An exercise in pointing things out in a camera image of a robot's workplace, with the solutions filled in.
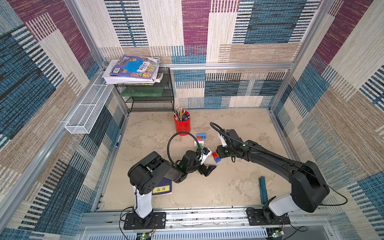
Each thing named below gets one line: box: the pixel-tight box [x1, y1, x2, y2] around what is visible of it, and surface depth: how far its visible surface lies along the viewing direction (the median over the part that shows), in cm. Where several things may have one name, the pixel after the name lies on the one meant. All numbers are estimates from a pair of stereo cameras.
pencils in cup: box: [174, 107, 190, 122], surface depth 101 cm
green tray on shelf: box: [120, 86, 164, 97], surface depth 101 cm
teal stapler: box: [258, 176, 268, 205], surface depth 83 cm
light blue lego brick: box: [196, 133, 207, 139], surface depth 107 cm
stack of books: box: [102, 55, 164, 86], surface depth 81 cm
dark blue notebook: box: [152, 177, 172, 196], surface depth 83 cm
